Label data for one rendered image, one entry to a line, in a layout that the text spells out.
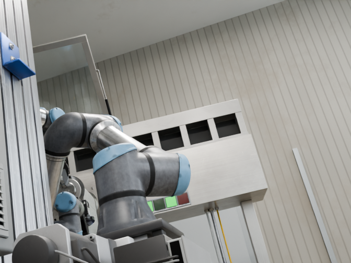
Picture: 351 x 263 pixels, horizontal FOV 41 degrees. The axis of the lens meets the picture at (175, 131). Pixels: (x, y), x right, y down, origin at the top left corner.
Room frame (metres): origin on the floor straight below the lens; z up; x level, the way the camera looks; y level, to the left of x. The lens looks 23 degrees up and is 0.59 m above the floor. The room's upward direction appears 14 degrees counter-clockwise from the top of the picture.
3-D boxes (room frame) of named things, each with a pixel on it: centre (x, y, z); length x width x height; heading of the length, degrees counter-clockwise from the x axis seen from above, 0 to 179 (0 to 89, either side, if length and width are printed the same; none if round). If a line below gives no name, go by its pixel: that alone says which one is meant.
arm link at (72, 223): (1.67, 0.47, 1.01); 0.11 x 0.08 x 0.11; 129
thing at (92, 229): (2.07, 0.46, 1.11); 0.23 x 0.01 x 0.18; 1
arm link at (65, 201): (1.68, 0.45, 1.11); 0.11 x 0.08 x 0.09; 1
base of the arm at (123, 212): (1.12, 0.17, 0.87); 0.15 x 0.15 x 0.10
